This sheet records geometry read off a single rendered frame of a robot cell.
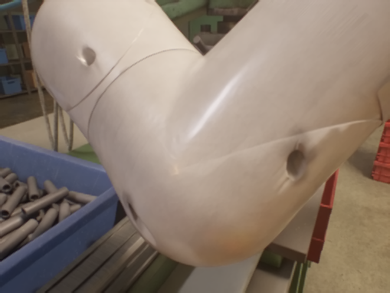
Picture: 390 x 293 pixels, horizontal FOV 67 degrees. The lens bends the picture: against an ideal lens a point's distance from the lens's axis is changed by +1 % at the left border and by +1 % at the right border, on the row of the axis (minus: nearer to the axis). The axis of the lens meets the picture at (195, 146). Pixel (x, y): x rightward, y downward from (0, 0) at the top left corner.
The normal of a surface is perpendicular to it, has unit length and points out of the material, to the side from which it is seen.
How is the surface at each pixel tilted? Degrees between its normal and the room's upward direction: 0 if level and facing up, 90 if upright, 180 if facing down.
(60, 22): 58
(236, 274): 0
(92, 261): 0
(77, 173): 81
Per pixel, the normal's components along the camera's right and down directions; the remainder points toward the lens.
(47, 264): 0.86, 0.35
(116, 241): 0.00, -0.91
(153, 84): -0.16, -0.47
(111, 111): -0.54, -0.11
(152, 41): 0.20, -0.59
